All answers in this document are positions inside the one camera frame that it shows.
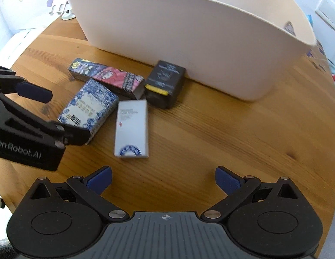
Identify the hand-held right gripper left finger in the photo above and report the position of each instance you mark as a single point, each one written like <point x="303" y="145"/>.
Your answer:
<point x="100" y="181"/>

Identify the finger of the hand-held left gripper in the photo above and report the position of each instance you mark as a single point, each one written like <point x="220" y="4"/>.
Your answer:
<point x="33" y="91"/>
<point x="75" y="136"/>

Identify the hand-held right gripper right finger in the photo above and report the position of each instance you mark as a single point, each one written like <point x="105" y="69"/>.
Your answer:
<point x="227" y="182"/>

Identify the blue white patterned box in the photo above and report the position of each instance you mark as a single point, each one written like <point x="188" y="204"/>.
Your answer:
<point x="89" y="105"/>

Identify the white box with blue emblem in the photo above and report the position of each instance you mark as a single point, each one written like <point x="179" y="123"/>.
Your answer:
<point x="131" y="124"/>

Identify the white plastic storage bin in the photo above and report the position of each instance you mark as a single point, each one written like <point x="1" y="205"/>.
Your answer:
<point x="183" y="45"/>

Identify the long pink patterned box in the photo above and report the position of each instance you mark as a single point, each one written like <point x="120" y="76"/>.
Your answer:
<point x="110" y="77"/>

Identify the white round stand base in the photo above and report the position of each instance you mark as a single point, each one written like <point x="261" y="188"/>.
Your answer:
<point x="67" y="15"/>

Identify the black box with yellow label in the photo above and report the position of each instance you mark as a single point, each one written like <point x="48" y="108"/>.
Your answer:
<point x="164" y="82"/>

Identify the printed packet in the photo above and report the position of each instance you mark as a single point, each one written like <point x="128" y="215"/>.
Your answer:
<point x="290" y="29"/>

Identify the white wall switch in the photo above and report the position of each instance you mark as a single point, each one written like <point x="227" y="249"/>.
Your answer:
<point x="328" y="9"/>

